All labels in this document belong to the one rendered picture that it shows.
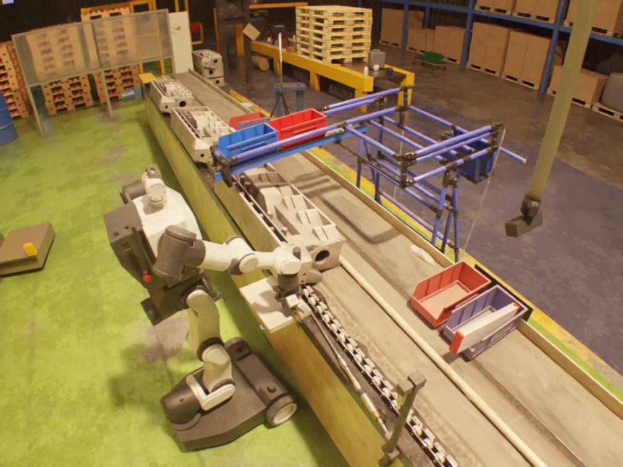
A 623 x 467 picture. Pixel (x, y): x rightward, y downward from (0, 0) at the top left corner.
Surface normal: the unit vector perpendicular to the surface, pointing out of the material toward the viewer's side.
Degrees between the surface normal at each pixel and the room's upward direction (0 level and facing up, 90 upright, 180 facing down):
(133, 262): 91
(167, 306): 90
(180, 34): 90
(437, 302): 0
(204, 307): 90
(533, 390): 0
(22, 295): 0
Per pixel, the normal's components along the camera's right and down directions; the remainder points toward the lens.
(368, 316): 0.00, -0.81
